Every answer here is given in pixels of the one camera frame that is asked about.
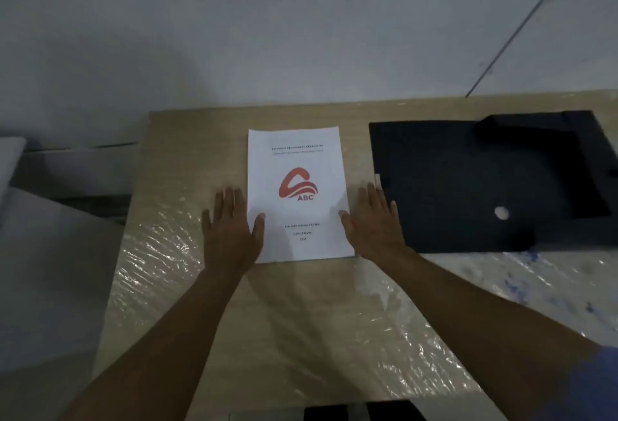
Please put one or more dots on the clear plastic wrap sheet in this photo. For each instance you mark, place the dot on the clear plastic wrap sheet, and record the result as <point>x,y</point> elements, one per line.
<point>309,319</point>

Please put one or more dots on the person's right middle finger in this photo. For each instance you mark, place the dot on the person's right middle finger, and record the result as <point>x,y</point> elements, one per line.
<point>373,197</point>

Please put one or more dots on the person's left thumb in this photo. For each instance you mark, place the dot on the person's left thumb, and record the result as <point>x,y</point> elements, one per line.
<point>259,226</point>

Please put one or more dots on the person's left forearm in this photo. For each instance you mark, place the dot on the person's left forearm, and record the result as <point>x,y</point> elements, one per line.
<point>164,348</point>

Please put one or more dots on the person's right thumb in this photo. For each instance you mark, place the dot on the person's right thumb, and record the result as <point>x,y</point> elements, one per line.
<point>345,219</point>

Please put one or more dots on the person's left little finger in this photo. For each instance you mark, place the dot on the person's left little finger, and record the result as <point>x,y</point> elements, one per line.
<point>207,220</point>

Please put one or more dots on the black open folder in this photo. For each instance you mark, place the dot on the black open folder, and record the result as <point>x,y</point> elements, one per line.
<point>449,179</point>

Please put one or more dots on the blue sleeve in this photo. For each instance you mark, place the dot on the blue sleeve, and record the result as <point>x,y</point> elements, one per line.
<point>586,387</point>

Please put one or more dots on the person's right hand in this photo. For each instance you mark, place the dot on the person's right hand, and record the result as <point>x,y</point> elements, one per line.
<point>374,234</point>

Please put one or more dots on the person's right forearm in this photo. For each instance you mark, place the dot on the person's right forearm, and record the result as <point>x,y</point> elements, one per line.
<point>483,333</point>

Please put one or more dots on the person's right little finger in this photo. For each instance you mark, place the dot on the person's right little finger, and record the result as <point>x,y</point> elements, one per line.
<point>394,214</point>

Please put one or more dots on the person's left middle finger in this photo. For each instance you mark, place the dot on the person's left middle finger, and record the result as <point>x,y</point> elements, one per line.
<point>229,202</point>

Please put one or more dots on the white document with red logo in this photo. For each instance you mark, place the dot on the white document with red logo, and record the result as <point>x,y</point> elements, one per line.
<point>299,164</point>

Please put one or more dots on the person's left hand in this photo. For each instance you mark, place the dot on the person's left hand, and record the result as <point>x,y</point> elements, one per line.
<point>229,242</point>

